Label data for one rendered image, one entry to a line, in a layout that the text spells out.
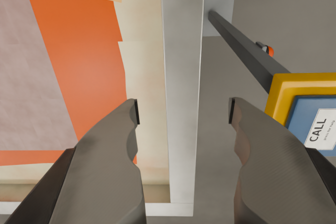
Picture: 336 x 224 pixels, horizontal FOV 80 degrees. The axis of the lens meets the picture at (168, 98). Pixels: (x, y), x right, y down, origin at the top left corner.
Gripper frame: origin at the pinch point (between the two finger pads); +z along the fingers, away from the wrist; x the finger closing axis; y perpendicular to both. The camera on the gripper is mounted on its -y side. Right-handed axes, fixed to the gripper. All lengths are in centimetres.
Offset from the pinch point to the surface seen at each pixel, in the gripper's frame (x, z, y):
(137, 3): -4.4, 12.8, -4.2
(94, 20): -9.2, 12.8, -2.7
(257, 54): 18.8, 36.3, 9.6
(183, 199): 0.5, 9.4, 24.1
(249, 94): 48, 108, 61
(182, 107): 0.3, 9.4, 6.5
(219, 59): 26, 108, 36
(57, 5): -12.9, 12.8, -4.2
